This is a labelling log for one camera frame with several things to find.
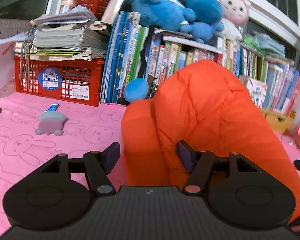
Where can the folded teal blanket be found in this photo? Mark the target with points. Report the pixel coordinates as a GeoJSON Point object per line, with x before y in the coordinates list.
{"type": "Point", "coordinates": [270, 45]}

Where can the blue cat plush toy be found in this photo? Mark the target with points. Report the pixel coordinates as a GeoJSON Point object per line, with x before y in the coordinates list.
{"type": "Point", "coordinates": [202, 2]}

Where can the pink rabbit plush toy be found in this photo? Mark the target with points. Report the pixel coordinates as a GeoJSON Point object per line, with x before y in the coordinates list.
{"type": "Point", "coordinates": [233, 7]}

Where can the white paper bag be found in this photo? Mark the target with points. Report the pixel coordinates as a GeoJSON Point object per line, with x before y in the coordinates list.
{"type": "Point", "coordinates": [2, 65]}

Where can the clear jar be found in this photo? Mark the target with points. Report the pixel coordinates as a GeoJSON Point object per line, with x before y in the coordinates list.
{"type": "Point", "coordinates": [68, 5]}

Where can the stack of magazines and papers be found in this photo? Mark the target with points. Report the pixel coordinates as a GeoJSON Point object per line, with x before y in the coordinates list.
{"type": "Point", "coordinates": [65, 37]}

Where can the orange puffer jacket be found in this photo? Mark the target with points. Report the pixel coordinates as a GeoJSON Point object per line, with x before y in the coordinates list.
{"type": "Point", "coordinates": [202, 105]}

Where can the row of tall blue books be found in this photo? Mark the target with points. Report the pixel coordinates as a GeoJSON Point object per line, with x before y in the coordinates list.
{"type": "Point", "coordinates": [120, 62]}

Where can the row of colourful books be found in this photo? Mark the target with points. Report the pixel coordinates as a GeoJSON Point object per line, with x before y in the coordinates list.
{"type": "Point", "coordinates": [277, 85]}

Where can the small grey plush toy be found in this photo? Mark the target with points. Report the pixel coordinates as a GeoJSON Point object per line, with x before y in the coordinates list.
{"type": "Point", "coordinates": [51, 123]}

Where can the blue and white plush toy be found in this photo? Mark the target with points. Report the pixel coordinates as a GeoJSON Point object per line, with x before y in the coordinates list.
{"type": "Point", "coordinates": [160, 7]}

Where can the pink rabbit print blanket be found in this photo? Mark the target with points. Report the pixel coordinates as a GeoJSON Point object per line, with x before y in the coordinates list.
{"type": "Point", "coordinates": [77, 130]}

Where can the blue plush ball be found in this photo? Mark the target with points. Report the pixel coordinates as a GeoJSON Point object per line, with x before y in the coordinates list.
{"type": "Point", "coordinates": [136, 90]}

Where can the white printed carton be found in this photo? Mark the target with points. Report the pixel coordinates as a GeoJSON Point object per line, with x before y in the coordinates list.
{"type": "Point", "coordinates": [256, 92]}

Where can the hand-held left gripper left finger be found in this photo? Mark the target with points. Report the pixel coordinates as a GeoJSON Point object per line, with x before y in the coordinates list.
{"type": "Point", "coordinates": [112, 155]}

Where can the tan board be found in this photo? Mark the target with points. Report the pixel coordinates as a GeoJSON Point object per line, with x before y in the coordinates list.
{"type": "Point", "coordinates": [117, 2]}

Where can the red plastic crate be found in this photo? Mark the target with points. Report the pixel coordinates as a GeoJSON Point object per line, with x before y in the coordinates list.
{"type": "Point", "coordinates": [77, 72]}

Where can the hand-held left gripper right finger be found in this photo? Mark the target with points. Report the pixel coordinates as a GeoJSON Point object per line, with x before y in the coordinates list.
{"type": "Point", "coordinates": [186, 155]}

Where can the grey pegboard panel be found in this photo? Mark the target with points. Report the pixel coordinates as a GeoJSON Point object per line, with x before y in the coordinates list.
{"type": "Point", "coordinates": [7, 28]}

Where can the blue wrapper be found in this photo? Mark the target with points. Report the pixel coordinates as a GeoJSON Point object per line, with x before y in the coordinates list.
{"type": "Point", "coordinates": [52, 108]}

